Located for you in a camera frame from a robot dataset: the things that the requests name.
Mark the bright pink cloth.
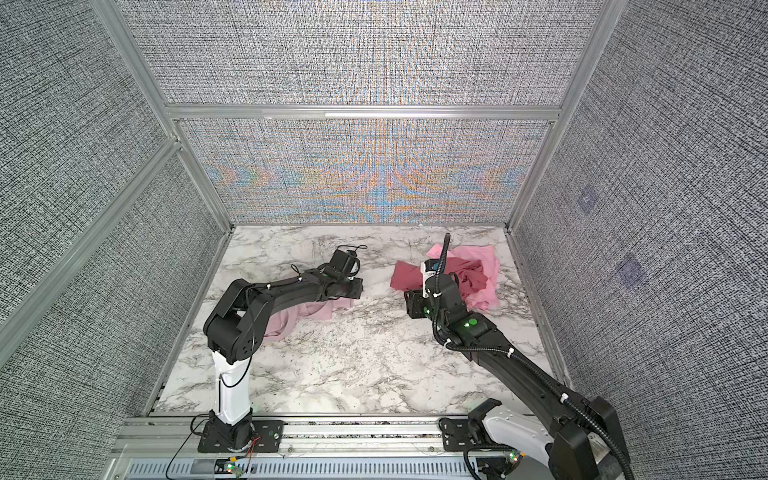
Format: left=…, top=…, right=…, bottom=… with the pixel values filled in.
left=447, top=245, right=501, bottom=311

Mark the black corrugated cable conduit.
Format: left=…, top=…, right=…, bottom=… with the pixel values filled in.
left=429, top=232, right=637, bottom=480

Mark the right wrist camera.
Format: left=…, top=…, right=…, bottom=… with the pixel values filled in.
left=419, top=259, right=440, bottom=298

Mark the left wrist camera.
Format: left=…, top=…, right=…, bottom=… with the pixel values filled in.
left=330, top=244, right=368, bottom=277

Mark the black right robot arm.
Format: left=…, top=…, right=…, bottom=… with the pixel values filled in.
left=404, top=275, right=635, bottom=479

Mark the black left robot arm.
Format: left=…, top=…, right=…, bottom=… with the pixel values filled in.
left=198, top=245, right=363, bottom=453

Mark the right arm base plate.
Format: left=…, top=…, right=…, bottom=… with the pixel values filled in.
left=437, top=417, right=515, bottom=452

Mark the aluminium front rail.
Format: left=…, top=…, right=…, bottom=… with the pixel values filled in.
left=101, top=407, right=551, bottom=479

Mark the aluminium enclosure frame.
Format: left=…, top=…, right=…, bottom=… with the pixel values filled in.
left=1, top=1, right=607, bottom=426

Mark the dark magenta cloth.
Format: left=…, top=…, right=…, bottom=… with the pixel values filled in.
left=390, top=258, right=488, bottom=299

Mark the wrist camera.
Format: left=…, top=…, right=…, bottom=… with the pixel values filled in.
left=330, top=244, right=368, bottom=277
left=419, top=259, right=440, bottom=298

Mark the pale mauve cloth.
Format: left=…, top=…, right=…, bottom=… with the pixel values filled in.
left=264, top=298, right=355, bottom=343

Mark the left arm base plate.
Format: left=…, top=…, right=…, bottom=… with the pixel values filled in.
left=197, top=416, right=285, bottom=454

